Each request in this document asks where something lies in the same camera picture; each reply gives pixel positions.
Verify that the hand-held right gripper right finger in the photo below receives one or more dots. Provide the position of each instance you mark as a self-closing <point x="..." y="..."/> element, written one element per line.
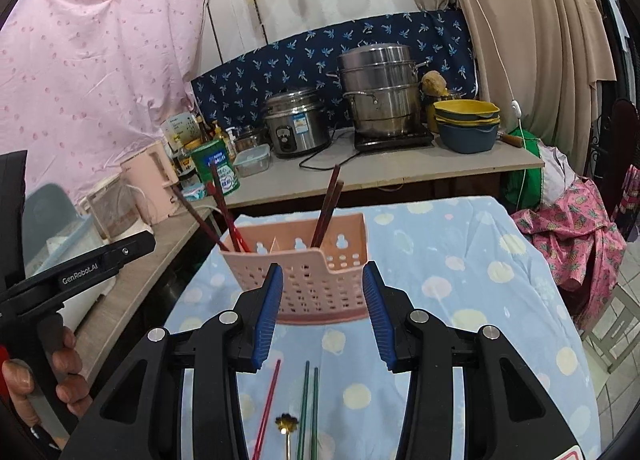
<point x="377" y="320"/>

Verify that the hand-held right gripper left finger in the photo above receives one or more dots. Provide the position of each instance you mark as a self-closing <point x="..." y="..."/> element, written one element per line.
<point x="265" y="320"/>

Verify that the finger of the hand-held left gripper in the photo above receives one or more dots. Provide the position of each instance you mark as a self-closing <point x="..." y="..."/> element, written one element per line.
<point x="132" y="250"/>

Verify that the pink perforated utensil holder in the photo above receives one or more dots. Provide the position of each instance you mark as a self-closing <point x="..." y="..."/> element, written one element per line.
<point x="315" y="285"/>

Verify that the dark red chopstick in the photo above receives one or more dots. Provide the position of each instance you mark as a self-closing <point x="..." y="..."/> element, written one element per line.
<point x="222" y="205"/>
<point x="197" y="217"/>

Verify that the bright red chopstick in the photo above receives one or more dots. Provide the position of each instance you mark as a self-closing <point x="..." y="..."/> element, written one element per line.
<point x="230" y="222"/>
<point x="267" y="405"/>

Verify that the green chopstick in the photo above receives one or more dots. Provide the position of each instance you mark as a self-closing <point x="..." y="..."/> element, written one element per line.
<point x="314" y="415"/>
<point x="303" y="405"/>

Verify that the gold flower spoon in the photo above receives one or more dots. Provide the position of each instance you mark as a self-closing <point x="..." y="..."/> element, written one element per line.
<point x="286" y="424"/>

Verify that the dark purple chopstick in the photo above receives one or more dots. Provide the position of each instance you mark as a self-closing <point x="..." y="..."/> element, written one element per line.
<point x="334" y="212"/>
<point x="327" y="205"/>

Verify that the person's left hand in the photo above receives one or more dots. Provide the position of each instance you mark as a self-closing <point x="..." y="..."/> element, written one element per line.
<point x="72" y="390"/>

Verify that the wood grain shelf board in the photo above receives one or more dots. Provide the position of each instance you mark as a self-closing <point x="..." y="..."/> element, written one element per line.
<point x="135" y="280"/>

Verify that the white bin with blue lid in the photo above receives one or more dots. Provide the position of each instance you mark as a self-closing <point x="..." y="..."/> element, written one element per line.
<point x="60" y="245"/>

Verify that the pink electric kettle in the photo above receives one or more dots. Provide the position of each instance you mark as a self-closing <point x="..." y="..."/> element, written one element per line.
<point x="150" y="182"/>

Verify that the blue printed tablecloth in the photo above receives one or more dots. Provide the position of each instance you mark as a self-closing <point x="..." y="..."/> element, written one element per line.
<point x="450" y="340"/>

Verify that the dark sauce bottle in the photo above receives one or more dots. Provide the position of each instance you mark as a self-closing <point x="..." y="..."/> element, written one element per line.
<point x="186" y="162"/>

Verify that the green tin can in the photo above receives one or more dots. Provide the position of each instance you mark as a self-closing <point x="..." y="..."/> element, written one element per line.
<point x="217" y="169"/>

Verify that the white pump bottle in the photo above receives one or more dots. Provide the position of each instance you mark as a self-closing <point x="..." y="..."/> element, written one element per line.
<point x="230" y="144"/>

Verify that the clear food container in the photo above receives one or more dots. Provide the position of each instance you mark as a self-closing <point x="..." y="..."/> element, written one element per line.
<point x="252" y="162"/>

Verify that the beige countertop board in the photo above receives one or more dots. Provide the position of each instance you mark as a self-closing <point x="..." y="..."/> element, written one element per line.
<point x="400" y="164"/>

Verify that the pink dotted curtain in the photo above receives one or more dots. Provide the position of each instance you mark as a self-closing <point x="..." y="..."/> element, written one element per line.
<point x="90" y="89"/>

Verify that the black induction cooker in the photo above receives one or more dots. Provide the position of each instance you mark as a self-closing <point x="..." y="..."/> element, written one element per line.
<point x="392" y="139"/>

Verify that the steel rice cooker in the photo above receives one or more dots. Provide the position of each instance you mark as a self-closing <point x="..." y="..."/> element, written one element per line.
<point x="297" y="124"/>

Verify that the green cloth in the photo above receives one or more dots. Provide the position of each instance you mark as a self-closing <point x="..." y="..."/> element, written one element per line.
<point x="520" y="179"/>

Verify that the blue bowl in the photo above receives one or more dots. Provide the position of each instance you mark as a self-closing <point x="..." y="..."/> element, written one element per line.
<point x="467" y="139"/>

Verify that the pink pineapple print cloth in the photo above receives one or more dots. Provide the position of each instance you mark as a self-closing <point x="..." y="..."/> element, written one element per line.
<point x="570" y="240"/>

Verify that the yellow bowl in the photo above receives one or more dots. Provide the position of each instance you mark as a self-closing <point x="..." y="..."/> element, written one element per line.
<point x="465" y="108"/>

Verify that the steel steamer pot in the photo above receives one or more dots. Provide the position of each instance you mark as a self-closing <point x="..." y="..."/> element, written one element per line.
<point x="382" y="89"/>

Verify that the white cloth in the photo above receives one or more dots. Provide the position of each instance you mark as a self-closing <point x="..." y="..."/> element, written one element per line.
<point x="560" y="174"/>

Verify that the wooden stool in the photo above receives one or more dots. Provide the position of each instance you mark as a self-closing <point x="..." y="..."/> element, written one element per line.
<point x="612" y="330"/>

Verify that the brown lumpy object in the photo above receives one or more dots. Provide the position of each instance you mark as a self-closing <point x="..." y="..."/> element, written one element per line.
<point x="434" y="83"/>

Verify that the navy printed cloth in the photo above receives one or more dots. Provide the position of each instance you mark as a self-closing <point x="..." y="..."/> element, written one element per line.
<point x="300" y="59"/>

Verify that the dark chair back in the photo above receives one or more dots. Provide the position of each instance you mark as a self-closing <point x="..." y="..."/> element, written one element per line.
<point x="627" y="164"/>

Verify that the beige curtain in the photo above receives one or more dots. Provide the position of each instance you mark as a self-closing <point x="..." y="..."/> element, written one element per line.
<point x="530" y="29"/>

